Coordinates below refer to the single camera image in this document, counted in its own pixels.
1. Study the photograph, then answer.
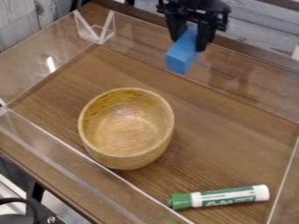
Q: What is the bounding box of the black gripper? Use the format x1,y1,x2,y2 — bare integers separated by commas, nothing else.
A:
156,0,230,52

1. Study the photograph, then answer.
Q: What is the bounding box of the blue rectangular block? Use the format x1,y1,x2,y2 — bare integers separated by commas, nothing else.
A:
165,27,201,75

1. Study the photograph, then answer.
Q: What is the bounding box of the brown wooden bowl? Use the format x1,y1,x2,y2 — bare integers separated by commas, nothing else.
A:
77,87,174,170

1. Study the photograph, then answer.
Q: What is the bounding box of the green Expo marker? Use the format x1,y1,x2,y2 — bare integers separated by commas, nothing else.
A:
166,185,269,210

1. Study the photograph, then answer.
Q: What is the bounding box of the black metal stand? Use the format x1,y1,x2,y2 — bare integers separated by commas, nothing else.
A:
0,156,66,224

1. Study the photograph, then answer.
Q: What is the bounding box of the clear acrylic enclosure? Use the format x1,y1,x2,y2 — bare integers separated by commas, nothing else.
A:
0,8,299,224

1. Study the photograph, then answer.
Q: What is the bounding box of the black cable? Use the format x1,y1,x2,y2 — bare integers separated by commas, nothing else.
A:
0,197,42,224

